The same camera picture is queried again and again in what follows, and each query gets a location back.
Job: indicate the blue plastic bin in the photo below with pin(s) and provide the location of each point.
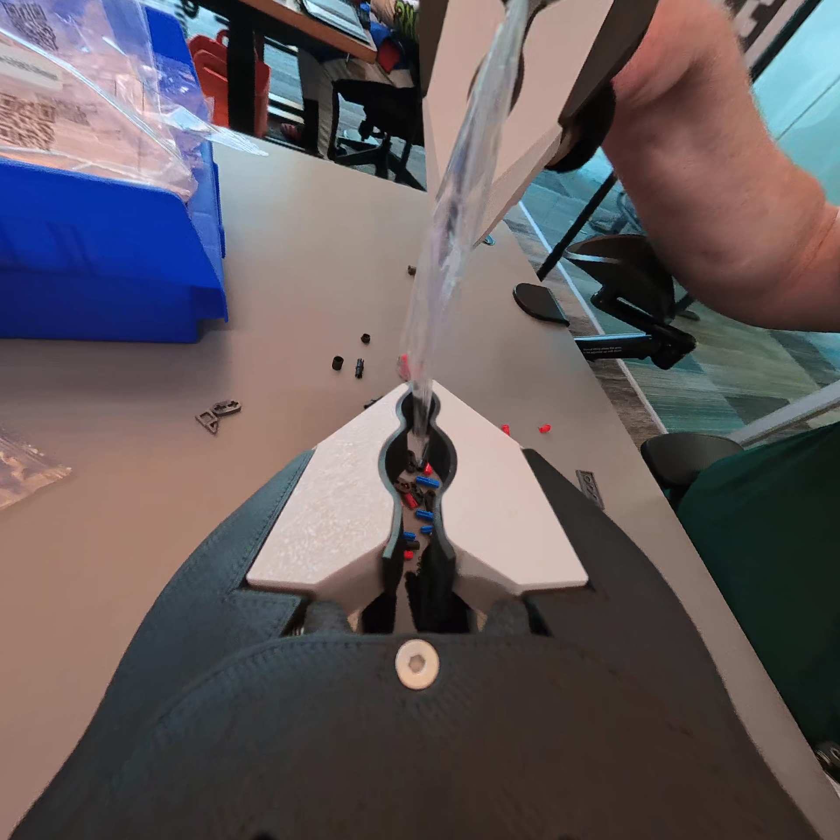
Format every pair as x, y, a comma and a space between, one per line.
98, 249

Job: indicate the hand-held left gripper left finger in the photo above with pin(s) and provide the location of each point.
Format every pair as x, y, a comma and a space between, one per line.
328, 512

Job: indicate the dark grey lego plate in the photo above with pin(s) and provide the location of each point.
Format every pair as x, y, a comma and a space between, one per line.
589, 489

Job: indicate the wooden desk with black legs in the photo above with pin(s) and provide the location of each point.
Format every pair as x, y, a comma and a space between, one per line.
295, 19

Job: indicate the large clear labelled bag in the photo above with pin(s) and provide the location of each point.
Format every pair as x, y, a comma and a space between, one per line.
98, 79

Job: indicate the person's green shirt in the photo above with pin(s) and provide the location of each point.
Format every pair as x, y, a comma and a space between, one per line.
774, 558

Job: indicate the dark grey angled lego piece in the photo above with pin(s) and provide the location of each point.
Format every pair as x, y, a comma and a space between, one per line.
207, 423

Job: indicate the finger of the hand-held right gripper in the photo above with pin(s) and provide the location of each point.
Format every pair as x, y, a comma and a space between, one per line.
558, 65
446, 65

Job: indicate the flat clear plastic bag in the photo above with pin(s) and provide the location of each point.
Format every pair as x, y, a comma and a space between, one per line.
26, 466

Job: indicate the black office chair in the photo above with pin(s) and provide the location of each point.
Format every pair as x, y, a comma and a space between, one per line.
374, 111
630, 262

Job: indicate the black chair armrest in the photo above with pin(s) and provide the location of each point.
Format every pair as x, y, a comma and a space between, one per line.
689, 456

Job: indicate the stack of orange bins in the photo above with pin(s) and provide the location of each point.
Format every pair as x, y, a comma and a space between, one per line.
236, 85

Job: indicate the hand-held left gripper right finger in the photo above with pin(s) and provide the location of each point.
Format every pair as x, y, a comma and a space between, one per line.
512, 525

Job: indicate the person's right forearm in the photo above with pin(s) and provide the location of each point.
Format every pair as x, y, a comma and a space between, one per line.
722, 164

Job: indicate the small clear plastic bag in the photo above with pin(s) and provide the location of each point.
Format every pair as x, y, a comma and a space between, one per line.
459, 197

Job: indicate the grey thin lego liftarm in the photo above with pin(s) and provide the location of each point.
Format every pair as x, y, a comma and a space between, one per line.
228, 406

